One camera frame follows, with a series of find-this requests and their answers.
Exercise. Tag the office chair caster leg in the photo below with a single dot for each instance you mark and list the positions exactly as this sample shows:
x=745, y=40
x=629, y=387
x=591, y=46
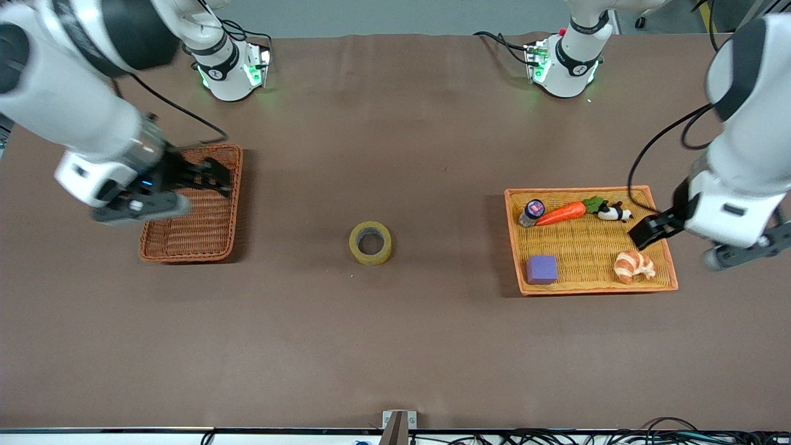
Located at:
x=646, y=15

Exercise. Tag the orange wicker tray basket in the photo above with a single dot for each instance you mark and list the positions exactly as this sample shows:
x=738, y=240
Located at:
x=581, y=247

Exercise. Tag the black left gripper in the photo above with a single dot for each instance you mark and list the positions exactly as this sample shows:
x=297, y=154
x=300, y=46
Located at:
x=669, y=221

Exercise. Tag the small jar purple lid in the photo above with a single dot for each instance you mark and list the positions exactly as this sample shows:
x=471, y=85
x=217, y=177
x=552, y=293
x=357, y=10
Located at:
x=531, y=211

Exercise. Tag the purple foam cube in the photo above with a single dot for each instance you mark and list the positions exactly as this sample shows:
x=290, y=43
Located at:
x=542, y=270

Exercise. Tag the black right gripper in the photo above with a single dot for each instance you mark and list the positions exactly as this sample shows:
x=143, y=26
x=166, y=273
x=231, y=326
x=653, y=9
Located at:
x=175, y=171

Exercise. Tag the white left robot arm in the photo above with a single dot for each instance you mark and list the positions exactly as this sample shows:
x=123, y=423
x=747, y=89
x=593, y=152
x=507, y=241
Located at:
x=754, y=142

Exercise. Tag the black white panda toy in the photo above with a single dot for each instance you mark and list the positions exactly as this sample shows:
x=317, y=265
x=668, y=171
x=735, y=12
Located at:
x=613, y=213

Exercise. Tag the metal table edge bracket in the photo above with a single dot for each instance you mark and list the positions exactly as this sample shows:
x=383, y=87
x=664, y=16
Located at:
x=398, y=423

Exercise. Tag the orange toy carrot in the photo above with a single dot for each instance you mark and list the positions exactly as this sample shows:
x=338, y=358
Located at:
x=562, y=214

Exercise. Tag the yellow packing tape roll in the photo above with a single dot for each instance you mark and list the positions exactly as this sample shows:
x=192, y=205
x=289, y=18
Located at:
x=355, y=250

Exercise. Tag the metal base connector box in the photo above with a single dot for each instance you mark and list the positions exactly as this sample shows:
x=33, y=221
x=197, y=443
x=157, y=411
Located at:
x=536, y=62
x=258, y=65

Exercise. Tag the brown wicker basket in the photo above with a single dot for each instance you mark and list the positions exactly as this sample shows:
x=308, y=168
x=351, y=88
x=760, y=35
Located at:
x=204, y=232

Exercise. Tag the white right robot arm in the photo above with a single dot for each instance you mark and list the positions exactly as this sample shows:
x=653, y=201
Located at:
x=62, y=105

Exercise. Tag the toy croissant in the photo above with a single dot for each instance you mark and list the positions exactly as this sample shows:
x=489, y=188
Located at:
x=631, y=266

